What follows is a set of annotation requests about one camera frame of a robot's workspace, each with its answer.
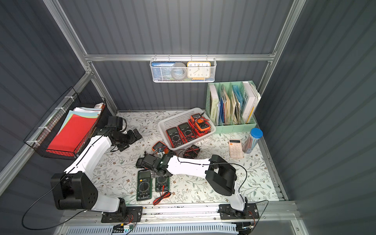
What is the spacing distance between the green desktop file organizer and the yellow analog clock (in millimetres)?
118

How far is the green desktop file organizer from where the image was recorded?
0.96 metres

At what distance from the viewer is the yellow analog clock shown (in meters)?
0.89
